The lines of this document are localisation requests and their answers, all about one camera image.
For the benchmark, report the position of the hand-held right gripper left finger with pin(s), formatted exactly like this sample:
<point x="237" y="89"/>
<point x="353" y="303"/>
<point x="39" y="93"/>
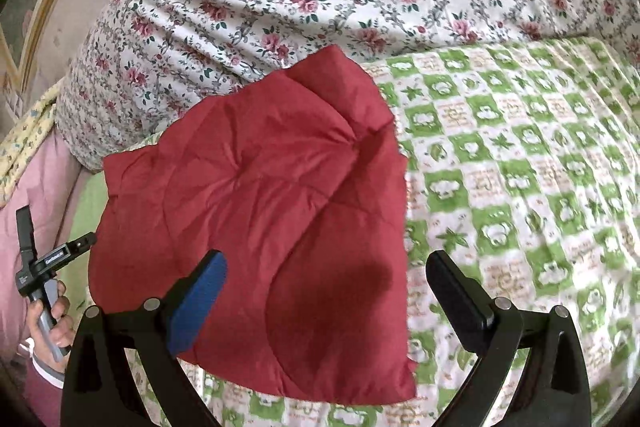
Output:
<point x="195" y="302"/>

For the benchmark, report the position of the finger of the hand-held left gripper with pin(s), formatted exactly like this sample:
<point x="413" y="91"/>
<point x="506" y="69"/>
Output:
<point x="82" y="242"/>

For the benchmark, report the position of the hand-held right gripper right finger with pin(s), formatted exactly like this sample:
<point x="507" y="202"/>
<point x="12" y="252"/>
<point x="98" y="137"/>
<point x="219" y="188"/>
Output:
<point x="457" y="297"/>

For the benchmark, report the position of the red quilted jacket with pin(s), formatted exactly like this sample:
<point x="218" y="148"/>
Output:
<point x="260" y="187"/>

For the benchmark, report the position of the person's left forearm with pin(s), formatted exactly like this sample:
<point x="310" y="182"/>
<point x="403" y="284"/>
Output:
<point x="42" y="394"/>

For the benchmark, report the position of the person's left hand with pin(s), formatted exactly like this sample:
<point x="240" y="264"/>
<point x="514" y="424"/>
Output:
<point x="62" y="332"/>

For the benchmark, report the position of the pink quilt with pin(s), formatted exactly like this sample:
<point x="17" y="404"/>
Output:
<point x="40" y="177"/>

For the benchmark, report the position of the yellow floral cloth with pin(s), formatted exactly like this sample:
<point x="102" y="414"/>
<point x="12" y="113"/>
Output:
<point x="25" y="142"/>

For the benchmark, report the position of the green checked bed sheet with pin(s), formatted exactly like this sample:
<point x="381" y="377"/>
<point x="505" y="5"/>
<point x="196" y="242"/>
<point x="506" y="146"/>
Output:
<point x="525" y="167"/>

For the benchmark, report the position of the gold framed picture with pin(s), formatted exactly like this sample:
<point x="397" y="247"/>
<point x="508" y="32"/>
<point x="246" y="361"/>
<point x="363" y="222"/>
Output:
<point x="50" y="7"/>

